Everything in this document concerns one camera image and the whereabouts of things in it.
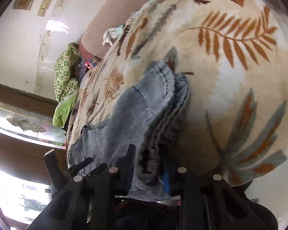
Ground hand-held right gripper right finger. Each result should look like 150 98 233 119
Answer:
161 165 279 230

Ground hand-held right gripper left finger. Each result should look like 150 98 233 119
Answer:
26 144 136 230

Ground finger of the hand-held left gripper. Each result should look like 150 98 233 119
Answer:
89 163 108 176
67 158 93 174

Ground grey-blue denim pants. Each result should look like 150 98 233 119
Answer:
67 61 191 202

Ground dark cloth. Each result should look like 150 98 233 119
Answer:
114 195 181 230

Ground wooden door with glass panes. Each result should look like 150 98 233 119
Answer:
0 81 70 230

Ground green patterned quilt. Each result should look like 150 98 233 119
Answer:
52 42 81 128

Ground colourful plastic packet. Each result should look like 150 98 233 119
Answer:
78 56 101 77

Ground cream leaf print blanket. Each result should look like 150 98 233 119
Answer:
66 0 288 187

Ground white cloth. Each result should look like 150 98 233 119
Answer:
102 25 124 46

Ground pink headboard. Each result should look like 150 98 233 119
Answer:
79 0 173 61

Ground beige wall switch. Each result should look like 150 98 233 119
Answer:
37 0 52 17

